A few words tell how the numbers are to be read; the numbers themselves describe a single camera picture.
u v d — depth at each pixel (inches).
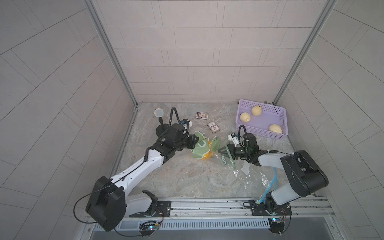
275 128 37.5
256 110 41.5
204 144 29.9
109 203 15.2
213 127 40.0
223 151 31.9
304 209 28.0
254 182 29.7
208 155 31.7
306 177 17.5
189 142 27.1
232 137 32.9
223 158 30.4
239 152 30.1
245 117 40.1
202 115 42.5
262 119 41.5
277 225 26.6
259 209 27.7
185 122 27.8
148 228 25.8
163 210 27.8
